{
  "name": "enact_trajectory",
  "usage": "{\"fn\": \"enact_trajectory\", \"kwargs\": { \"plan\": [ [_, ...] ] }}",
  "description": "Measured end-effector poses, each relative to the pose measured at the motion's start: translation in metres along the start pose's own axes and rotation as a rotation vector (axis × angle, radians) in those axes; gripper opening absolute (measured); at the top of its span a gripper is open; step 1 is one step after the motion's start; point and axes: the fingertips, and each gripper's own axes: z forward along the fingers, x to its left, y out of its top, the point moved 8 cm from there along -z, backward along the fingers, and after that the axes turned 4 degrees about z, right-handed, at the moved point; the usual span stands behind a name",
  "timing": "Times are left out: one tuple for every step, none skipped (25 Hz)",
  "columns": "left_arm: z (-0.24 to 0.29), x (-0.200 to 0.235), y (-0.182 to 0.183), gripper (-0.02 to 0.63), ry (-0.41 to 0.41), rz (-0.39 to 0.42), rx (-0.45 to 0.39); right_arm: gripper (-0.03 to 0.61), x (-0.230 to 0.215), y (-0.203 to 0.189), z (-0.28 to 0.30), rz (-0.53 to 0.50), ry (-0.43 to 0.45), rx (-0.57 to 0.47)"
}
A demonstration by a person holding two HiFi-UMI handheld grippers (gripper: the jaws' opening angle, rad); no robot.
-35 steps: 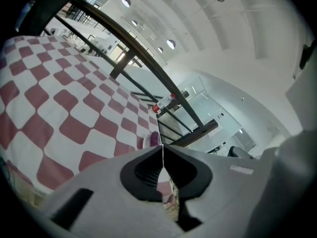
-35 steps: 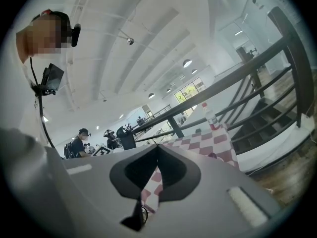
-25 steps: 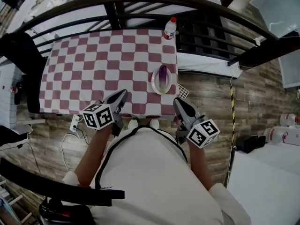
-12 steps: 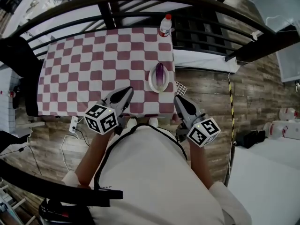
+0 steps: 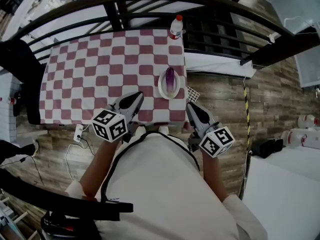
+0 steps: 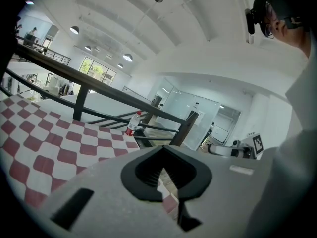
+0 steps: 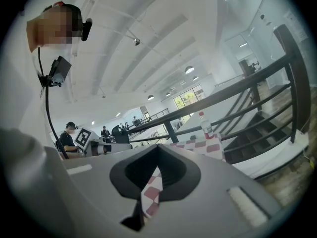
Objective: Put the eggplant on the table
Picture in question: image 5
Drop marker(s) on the white tiled table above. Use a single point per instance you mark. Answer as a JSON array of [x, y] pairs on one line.
[[7, 104]]

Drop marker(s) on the white oval plate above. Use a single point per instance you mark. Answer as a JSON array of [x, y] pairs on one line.
[[162, 89]]

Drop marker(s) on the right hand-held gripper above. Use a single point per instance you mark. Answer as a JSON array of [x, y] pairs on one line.
[[217, 142]]

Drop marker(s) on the plain white table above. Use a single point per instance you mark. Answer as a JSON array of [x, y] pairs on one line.
[[282, 196]]

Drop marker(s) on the clear plastic bottle red cap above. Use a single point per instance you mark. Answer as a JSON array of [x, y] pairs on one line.
[[176, 27]]

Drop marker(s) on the black staircase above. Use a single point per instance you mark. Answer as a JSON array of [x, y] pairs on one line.
[[215, 34]]

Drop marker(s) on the person's left white shoe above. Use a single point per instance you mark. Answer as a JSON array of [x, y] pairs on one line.
[[140, 130]]

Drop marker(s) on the person's right white shoe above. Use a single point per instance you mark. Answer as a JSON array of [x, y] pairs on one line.
[[163, 129]]

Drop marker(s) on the white jug red label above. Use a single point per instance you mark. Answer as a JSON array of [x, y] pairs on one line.
[[297, 139], [308, 121]]

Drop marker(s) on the black curved-back chair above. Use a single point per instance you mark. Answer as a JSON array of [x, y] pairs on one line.
[[62, 204]]

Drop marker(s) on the purple eggplant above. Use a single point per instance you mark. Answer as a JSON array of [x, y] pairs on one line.
[[170, 80]]

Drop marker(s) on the white grid rack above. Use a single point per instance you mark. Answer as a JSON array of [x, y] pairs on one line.
[[193, 94]]

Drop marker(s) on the person's left forearm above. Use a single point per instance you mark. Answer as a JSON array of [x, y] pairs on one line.
[[97, 171]]

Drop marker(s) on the person's white shoe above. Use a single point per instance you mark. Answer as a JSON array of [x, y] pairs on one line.
[[140, 130], [163, 129]]

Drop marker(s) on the yellow black floor tape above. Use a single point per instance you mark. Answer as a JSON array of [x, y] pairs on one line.
[[247, 114]]

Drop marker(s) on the black mesh office chair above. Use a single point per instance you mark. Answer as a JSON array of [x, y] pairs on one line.
[[25, 84]]

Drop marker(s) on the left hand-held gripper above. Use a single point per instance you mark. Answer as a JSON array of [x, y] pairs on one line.
[[110, 125]]

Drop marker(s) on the person's right forearm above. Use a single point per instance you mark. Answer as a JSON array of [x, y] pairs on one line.
[[213, 179]]

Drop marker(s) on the white power strip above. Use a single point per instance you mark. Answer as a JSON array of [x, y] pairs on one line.
[[79, 132]]

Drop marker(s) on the person's white shirt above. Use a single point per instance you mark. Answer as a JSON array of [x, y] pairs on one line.
[[162, 196]]

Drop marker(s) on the red white checkered table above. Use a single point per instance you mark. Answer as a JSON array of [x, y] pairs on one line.
[[100, 79]]

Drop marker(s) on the white framed board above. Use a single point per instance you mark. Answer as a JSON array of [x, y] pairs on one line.
[[310, 66]]

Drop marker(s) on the black bag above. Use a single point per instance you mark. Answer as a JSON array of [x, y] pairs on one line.
[[266, 147]]

